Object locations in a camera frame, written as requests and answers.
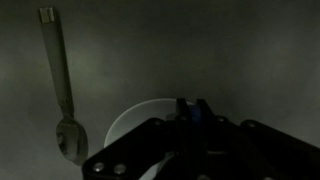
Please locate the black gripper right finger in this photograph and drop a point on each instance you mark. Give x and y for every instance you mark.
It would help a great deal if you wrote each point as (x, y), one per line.
(253, 150)

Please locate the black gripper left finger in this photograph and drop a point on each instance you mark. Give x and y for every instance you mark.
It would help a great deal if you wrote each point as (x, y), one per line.
(133, 153)

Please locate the white round plate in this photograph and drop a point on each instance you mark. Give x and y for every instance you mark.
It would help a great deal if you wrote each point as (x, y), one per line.
(133, 118)

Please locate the metal spoon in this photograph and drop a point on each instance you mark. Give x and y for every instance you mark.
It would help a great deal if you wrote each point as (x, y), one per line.
(60, 83)

